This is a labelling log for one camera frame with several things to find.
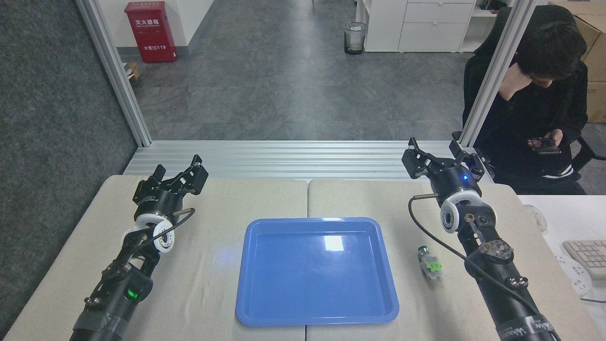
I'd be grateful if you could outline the switch part with green clip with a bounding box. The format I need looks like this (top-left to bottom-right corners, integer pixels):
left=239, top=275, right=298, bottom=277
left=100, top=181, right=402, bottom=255
left=418, top=245, right=444, bottom=281

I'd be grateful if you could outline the white computer keyboard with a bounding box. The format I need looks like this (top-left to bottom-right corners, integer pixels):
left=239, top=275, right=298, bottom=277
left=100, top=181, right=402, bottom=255
left=561, top=239, right=606, bottom=279

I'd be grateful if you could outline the person's right hand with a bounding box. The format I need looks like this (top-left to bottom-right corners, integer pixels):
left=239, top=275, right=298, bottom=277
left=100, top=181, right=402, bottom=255
left=499, top=64, right=534, bottom=101

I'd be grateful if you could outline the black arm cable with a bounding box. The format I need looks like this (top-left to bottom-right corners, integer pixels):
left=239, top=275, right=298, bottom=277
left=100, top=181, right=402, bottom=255
left=142, top=207, right=196, bottom=243
left=408, top=193, right=545, bottom=323

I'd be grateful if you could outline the white computer mouse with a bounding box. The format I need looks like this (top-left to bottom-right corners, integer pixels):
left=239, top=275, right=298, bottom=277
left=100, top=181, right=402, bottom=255
left=523, top=204, right=548, bottom=233

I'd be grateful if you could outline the small brown cardboard box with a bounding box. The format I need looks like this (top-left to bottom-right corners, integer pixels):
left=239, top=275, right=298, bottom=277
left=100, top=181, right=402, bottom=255
left=122, top=62, right=141, bottom=84

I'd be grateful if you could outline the white power strip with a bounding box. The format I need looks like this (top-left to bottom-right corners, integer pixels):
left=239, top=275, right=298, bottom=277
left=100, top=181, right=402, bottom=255
left=554, top=254, right=594, bottom=297

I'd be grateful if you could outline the silver aluminium post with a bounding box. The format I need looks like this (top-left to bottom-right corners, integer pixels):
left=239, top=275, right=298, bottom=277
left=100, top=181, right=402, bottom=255
left=76, top=0, right=152, bottom=147
left=458, top=0, right=538, bottom=147

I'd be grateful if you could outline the silver aluminium rail platform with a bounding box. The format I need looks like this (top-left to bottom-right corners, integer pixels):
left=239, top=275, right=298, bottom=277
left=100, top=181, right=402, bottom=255
left=123, top=140, right=496, bottom=184

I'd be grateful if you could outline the large brown cardboard box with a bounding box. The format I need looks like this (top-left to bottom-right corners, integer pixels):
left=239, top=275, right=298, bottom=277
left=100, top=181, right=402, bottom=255
left=548, top=1, right=606, bottom=124

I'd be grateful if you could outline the person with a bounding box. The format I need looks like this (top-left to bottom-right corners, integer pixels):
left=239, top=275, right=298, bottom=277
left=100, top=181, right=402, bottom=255
left=462, top=5, right=590, bottom=195

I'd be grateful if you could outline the grey mesh trash bin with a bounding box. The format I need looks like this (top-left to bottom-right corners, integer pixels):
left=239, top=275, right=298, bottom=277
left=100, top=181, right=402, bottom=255
left=343, top=21, right=368, bottom=55

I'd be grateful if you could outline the blue plastic tray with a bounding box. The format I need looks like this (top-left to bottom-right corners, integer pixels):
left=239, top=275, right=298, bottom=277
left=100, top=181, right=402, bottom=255
left=235, top=217, right=400, bottom=327

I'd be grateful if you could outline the black smartphone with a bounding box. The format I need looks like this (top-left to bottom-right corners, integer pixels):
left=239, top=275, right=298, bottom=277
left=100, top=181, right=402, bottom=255
left=527, top=137, right=562, bottom=156

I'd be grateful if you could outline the white drawer cabinet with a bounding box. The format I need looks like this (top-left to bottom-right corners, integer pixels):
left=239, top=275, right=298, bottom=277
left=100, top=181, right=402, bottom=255
left=355, top=0, right=480, bottom=53

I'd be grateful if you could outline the person's left hand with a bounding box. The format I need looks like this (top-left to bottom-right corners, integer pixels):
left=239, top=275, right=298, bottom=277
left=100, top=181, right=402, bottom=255
left=537, top=128, right=565, bottom=153

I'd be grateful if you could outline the red fire extinguisher box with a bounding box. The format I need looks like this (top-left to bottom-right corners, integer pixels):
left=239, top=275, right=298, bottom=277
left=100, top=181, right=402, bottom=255
left=124, top=1, right=178, bottom=64

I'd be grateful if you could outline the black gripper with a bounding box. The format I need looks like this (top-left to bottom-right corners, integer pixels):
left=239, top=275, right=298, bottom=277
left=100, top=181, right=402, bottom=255
left=401, top=137, right=495, bottom=204
left=133, top=155, right=209, bottom=221

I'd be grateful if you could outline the white desk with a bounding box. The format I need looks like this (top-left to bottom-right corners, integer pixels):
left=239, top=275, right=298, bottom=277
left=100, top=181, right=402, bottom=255
left=517, top=194, right=606, bottom=334

